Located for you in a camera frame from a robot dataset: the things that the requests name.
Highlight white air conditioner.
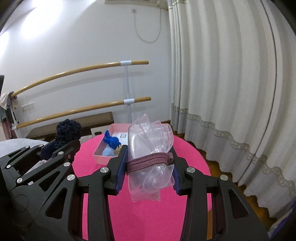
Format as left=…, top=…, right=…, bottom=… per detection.
left=105, top=0, right=168, bottom=6

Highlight grey power cord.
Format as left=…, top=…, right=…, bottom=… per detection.
left=134, top=8, right=162, bottom=43

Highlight black scrunchie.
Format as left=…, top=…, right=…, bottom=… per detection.
left=55, top=119, right=82, bottom=149

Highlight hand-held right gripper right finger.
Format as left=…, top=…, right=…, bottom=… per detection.
left=170, top=149, right=270, bottom=241

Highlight white curtain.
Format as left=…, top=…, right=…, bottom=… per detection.
left=168, top=0, right=296, bottom=232

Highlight white printed paper sheet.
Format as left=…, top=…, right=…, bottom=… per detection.
left=113, top=133, right=129, bottom=145

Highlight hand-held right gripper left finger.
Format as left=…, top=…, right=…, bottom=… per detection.
left=35, top=145, right=129, bottom=241

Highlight short wooden ballet bar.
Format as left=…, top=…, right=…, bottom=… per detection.
left=16, top=97, right=151, bottom=129

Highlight clear bag with hair ties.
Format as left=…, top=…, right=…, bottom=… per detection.
left=126, top=113, right=176, bottom=203

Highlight blue yarn knot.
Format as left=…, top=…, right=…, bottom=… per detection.
left=103, top=130, right=122, bottom=150

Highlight dark wooden bench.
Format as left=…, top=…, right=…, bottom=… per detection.
left=25, top=112, right=114, bottom=141

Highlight white drawer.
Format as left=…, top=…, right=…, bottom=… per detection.
left=91, top=127, right=110, bottom=139

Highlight short white bar post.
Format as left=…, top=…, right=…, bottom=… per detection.
left=11, top=110, right=20, bottom=131

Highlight tall white bar post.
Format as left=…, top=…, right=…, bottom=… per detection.
left=120, top=60, right=136, bottom=124

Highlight pink cardboard box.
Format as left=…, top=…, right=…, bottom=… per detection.
left=93, top=123, right=133, bottom=164

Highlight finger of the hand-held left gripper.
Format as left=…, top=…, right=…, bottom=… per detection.
left=0, top=142, right=56, bottom=172
left=16, top=141, right=81, bottom=186

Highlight hanging clothes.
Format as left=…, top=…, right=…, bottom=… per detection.
left=0, top=91, right=19, bottom=141

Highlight long wooden ballet bar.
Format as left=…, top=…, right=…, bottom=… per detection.
left=11, top=61, right=149, bottom=98

